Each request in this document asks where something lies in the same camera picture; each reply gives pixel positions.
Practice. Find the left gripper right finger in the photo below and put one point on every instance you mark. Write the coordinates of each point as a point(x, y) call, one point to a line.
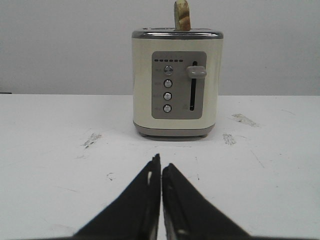
point(189, 216)

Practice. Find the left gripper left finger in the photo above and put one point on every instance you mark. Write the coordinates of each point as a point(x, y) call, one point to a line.
point(134, 214)

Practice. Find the cream two-slot toaster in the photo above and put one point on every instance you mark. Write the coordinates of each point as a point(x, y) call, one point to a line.
point(175, 80)

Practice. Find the slice of toast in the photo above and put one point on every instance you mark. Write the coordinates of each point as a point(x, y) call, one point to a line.
point(182, 19)

